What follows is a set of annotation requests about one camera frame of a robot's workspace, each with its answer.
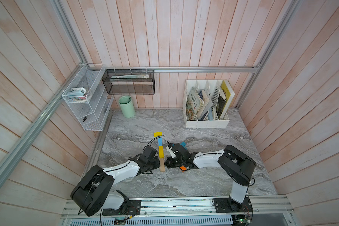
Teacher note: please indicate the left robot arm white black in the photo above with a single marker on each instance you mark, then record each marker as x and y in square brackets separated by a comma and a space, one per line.
[93, 192]

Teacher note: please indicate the paper in mesh basket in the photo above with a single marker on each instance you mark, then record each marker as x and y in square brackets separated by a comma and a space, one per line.
[132, 76]

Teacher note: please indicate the illustrated children's book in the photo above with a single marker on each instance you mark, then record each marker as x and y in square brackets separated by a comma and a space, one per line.
[193, 104]

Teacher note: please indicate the green plastic cup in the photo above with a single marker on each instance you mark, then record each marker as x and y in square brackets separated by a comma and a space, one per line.
[127, 106]

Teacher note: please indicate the yellow cover book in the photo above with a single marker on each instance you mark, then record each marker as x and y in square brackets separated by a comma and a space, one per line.
[225, 99]

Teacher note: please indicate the white file organizer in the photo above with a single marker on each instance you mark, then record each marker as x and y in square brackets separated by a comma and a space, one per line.
[207, 117]

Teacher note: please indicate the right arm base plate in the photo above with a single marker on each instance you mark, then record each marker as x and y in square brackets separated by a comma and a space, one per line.
[226, 205]

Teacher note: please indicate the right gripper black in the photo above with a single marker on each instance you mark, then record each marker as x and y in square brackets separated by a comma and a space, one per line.
[169, 165]

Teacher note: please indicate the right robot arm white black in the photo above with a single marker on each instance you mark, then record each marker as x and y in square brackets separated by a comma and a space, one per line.
[238, 165]

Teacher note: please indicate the black mesh wall basket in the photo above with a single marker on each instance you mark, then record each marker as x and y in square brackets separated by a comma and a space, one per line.
[129, 86]

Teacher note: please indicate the natural wood block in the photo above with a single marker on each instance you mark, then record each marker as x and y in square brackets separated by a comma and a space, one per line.
[162, 165]

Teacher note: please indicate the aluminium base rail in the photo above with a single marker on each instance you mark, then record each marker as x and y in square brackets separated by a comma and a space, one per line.
[203, 206]

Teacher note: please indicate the teal block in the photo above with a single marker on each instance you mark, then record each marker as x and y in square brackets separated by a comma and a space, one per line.
[184, 145]

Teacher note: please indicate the short yellow block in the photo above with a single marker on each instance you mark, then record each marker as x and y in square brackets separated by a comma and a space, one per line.
[156, 134]

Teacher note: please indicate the light blue block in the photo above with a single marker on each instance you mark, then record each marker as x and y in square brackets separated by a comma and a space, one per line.
[160, 141]

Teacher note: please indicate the tape dispenser on shelf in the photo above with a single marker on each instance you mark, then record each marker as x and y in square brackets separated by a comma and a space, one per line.
[78, 94]

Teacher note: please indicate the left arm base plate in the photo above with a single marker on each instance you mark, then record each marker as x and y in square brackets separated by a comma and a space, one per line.
[129, 207]

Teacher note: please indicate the long yellow block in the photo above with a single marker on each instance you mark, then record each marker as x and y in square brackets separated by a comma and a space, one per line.
[161, 152]

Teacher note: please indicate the white wire wall shelf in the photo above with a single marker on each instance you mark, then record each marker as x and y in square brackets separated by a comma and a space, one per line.
[93, 113]

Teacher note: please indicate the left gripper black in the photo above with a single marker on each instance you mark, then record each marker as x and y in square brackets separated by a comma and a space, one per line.
[157, 163]

